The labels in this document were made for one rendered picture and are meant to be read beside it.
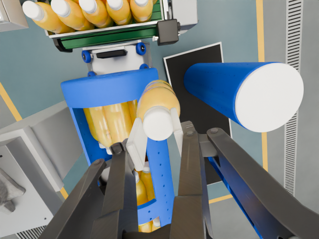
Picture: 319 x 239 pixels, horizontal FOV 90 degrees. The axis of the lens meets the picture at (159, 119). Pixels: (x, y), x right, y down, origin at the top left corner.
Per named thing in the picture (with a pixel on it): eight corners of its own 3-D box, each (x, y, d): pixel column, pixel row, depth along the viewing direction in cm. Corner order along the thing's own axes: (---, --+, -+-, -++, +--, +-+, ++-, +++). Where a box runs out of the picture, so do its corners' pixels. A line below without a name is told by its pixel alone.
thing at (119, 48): (103, 59, 63) (94, 58, 51) (102, 52, 62) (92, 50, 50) (128, 55, 63) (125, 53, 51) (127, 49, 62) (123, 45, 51)
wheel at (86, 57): (87, 62, 57) (92, 62, 58) (83, 49, 56) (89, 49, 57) (83, 63, 60) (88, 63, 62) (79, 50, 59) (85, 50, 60)
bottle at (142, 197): (138, 230, 57) (127, 189, 51) (130, 216, 62) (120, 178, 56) (154, 218, 60) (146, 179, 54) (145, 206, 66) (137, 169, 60)
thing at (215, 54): (191, 180, 202) (194, 189, 188) (161, 58, 151) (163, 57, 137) (230, 170, 202) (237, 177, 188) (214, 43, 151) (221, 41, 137)
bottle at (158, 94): (141, 104, 39) (127, 139, 22) (147, 75, 37) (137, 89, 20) (169, 110, 40) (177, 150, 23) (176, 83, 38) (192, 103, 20)
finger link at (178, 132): (173, 132, 13) (182, 130, 13) (169, 108, 20) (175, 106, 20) (182, 160, 15) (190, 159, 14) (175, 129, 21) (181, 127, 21)
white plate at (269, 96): (221, 114, 63) (220, 114, 64) (272, 142, 69) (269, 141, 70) (267, 48, 56) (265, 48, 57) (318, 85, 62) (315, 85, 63)
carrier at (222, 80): (177, 86, 146) (202, 100, 153) (219, 114, 64) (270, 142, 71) (194, 56, 139) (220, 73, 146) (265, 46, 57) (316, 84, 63)
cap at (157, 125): (141, 131, 22) (139, 137, 20) (147, 104, 20) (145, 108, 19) (168, 137, 22) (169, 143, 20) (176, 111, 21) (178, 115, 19)
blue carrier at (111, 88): (125, 234, 90) (123, 305, 64) (78, 78, 61) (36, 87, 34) (173, 222, 94) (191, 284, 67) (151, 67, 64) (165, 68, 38)
